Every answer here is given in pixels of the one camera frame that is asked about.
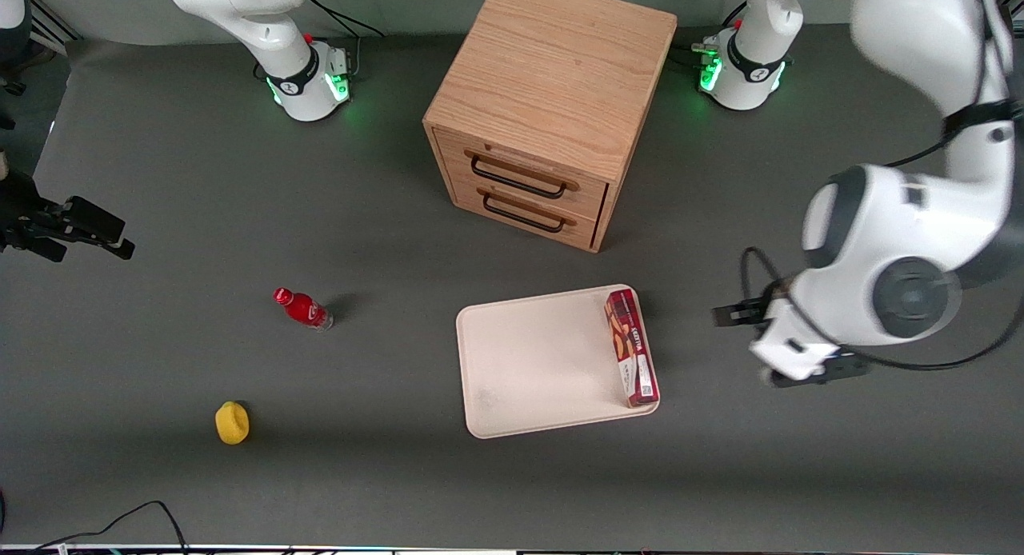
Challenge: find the black drawer handle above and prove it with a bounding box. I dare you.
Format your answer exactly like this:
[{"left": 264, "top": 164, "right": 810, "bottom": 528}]
[
  {"left": 482, "top": 191, "right": 566, "bottom": 234},
  {"left": 470, "top": 155, "right": 567, "bottom": 199}
]

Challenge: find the cream plastic tray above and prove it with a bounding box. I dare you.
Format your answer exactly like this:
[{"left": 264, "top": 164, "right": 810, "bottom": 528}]
[{"left": 455, "top": 284, "right": 662, "bottom": 440}]

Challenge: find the black table cable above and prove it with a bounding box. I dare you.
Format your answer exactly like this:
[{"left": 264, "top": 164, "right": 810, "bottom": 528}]
[{"left": 32, "top": 501, "right": 189, "bottom": 555}]

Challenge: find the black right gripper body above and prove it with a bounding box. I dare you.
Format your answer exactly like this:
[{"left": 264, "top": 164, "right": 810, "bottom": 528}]
[{"left": 0, "top": 167, "right": 45, "bottom": 230}]

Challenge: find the red plastic bottle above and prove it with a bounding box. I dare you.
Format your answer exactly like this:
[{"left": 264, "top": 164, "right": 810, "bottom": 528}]
[{"left": 273, "top": 287, "right": 334, "bottom": 332}]

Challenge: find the black base cable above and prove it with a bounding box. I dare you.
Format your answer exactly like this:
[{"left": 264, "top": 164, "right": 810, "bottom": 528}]
[{"left": 304, "top": 0, "right": 385, "bottom": 40}]

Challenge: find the wooden drawer cabinet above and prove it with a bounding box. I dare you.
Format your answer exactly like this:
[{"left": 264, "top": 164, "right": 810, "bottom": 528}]
[{"left": 422, "top": 0, "right": 678, "bottom": 254}]

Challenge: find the wooden drawer front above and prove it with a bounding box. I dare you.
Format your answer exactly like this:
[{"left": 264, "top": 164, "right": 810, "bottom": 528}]
[
  {"left": 450, "top": 179, "right": 599, "bottom": 249},
  {"left": 436, "top": 130, "right": 609, "bottom": 220}
]

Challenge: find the yellow lemon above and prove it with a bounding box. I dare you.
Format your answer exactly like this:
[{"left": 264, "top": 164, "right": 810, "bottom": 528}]
[{"left": 214, "top": 401, "right": 250, "bottom": 445}]

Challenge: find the red tartan cookie box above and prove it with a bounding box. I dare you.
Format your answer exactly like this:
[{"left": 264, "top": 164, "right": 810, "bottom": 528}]
[{"left": 604, "top": 289, "right": 661, "bottom": 409}]

